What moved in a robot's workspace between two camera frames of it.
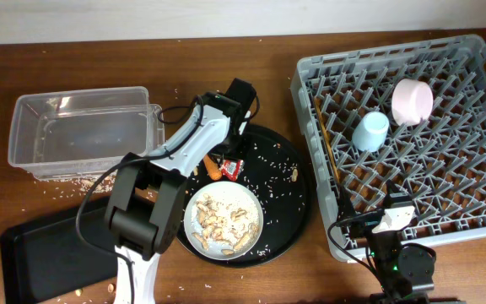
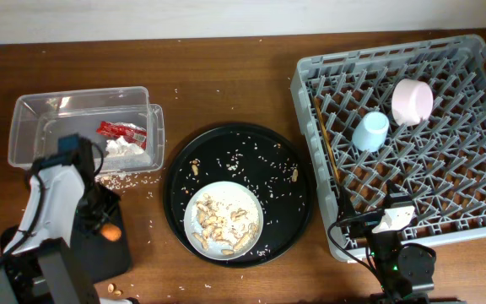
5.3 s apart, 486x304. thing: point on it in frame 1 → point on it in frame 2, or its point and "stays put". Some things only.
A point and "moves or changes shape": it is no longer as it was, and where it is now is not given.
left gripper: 225,153 → 94,227
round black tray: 276,170 stays put
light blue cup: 370,131 stays put
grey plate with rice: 224,220 stays put
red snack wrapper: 232,169 → 132,133
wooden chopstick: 327,140 stays put
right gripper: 364,222 stays put
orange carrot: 214,171 moves or changes shape
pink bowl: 412,101 stays put
